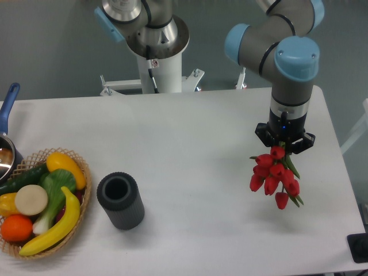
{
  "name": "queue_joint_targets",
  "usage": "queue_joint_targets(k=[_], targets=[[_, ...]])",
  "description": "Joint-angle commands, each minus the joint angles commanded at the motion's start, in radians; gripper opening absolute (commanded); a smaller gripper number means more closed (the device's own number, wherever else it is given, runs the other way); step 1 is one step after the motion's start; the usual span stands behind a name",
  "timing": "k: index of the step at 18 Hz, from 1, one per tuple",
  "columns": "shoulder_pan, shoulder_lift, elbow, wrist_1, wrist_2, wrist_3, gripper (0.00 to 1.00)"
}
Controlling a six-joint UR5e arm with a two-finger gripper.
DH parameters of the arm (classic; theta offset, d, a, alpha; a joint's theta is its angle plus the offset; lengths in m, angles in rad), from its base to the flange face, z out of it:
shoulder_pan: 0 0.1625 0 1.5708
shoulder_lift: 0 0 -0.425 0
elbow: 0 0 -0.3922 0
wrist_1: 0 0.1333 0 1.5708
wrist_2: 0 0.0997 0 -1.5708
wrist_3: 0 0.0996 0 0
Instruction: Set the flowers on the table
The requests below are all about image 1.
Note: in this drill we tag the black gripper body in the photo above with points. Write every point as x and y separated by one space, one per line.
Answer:
283 127

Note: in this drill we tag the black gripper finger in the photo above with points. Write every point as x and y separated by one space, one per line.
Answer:
306 141
263 133

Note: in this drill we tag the red tulip bouquet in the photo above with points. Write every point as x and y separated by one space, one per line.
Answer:
276 173

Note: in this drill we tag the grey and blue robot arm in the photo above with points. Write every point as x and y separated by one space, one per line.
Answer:
279 51

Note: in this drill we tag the black device at edge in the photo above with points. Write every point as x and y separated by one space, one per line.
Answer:
358 247

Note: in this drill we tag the dark grey ribbed vase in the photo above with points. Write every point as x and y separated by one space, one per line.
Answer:
119 195

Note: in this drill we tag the red item in basket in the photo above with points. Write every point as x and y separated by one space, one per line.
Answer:
79 195

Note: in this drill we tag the yellow banana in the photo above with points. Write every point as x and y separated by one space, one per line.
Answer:
59 231

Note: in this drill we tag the yellow squash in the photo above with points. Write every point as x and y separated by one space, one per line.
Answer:
58 160

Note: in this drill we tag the green bok choy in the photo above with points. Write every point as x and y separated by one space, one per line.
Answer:
52 184

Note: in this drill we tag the green cucumber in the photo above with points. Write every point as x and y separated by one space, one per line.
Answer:
29 177

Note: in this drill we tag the beige round disc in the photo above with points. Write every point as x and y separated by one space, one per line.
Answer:
31 200

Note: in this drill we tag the yellow bell pepper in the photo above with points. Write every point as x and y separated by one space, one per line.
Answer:
8 206

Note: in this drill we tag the orange fruit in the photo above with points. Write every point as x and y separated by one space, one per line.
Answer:
16 228

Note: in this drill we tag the woven wicker basket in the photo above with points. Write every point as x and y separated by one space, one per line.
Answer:
35 160

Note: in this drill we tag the white frame at right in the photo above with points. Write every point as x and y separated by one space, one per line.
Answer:
359 128

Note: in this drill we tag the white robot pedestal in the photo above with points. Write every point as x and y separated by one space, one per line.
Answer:
158 52

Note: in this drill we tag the blue handled saucepan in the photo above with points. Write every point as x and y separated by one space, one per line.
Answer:
10 156

